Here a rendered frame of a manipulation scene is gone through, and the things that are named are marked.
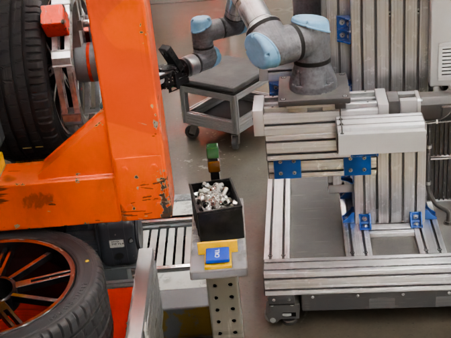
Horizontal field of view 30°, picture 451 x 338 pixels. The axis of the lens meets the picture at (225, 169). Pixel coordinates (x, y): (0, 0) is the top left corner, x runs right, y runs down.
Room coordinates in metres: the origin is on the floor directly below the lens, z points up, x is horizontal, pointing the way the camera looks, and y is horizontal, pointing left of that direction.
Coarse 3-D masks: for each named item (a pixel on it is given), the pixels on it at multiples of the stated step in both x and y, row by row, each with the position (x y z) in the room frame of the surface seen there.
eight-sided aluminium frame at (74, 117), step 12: (60, 0) 2.76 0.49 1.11; (72, 0) 2.80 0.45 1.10; (84, 0) 3.02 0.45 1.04; (84, 12) 3.07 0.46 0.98; (84, 36) 3.13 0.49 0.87; (60, 60) 2.61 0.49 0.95; (72, 60) 2.63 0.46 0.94; (60, 72) 2.62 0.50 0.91; (72, 72) 2.61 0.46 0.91; (60, 84) 2.61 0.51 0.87; (72, 84) 2.61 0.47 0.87; (84, 84) 3.06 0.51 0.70; (96, 84) 3.05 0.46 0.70; (60, 96) 2.61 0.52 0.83; (72, 96) 2.61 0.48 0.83; (96, 96) 3.02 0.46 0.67; (72, 108) 2.63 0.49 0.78; (96, 108) 2.98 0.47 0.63; (72, 120) 2.61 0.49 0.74; (84, 120) 2.64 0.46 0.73; (72, 132) 2.68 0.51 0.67
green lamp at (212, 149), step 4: (208, 144) 2.49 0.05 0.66; (212, 144) 2.49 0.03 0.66; (216, 144) 2.49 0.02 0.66; (208, 148) 2.46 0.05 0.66; (212, 148) 2.46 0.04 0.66; (216, 148) 2.46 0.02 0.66; (208, 152) 2.46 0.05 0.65; (212, 152) 2.46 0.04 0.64; (216, 152) 2.46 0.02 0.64; (208, 156) 2.46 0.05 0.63; (212, 156) 2.46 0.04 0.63; (216, 156) 2.46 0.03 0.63
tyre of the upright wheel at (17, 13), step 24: (0, 0) 2.73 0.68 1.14; (24, 0) 2.72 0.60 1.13; (0, 24) 2.65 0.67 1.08; (24, 24) 2.65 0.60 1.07; (0, 48) 2.60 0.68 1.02; (24, 48) 2.60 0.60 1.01; (0, 72) 2.58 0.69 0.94; (24, 72) 2.57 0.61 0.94; (0, 96) 2.56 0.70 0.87; (24, 96) 2.55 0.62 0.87; (48, 96) 2.57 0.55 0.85; (24, 120) 2.57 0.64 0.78; (48, 120) 2.56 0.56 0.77; (24, 144) 2.61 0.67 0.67; (48, 144) 2.61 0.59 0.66
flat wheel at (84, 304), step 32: (0, 256) 2.21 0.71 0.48; (32, 256) 2.25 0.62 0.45; (64, 256) 2.14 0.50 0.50; (96, 256) 2.12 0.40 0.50; (0, 288) 2.09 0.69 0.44; (32, 288) 2.04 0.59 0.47; (64, 288) 2.18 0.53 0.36; (96, 288) 1.96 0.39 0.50; (32, 320) 1.83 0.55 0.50; (64, 320) 1.82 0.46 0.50; (96, 320) 1.91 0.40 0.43
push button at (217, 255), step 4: (208, 248) 2.15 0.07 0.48; (212, 248) 2.14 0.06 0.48; (216, 248) 2.14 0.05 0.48; (220, 248) 2.14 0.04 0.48; (224, 248) 2.14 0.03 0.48; (228, 248) 2.14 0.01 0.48; (208, 252) 2.12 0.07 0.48; (212, 252) 2.12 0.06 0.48; (216, 252) 2.12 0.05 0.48; (220, 252) 2.12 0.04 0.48; (224, 252) 2.11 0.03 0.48; (228, 252) 2.11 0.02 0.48; (208, 256) 2.10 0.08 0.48; (212, 256) 2.10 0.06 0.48; (216, 256) 2.10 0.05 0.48; (220, 256) 2.09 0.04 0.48; (224, 256) 2.09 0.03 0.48; (228, 256) 2.09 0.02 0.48; (208, 260) 2.08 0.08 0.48; (212, 260) 2.08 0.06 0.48; (216, 260) 2.08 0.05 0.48; (220, 260) 2.08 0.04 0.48; (224, 260) 2.08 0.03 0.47; (228, 260) 2.08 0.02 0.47
